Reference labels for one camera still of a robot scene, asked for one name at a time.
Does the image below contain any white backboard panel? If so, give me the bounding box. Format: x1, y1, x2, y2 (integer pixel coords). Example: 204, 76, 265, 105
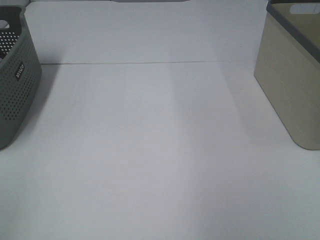
25, 0, 267, 64

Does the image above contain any beige plastic basket grey rim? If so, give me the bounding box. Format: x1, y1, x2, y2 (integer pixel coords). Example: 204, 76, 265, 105
254, 0, 320, 151

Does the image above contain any grey perforated plastic basket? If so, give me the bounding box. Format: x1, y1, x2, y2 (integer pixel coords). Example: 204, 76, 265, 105
0, 5, 42, 149

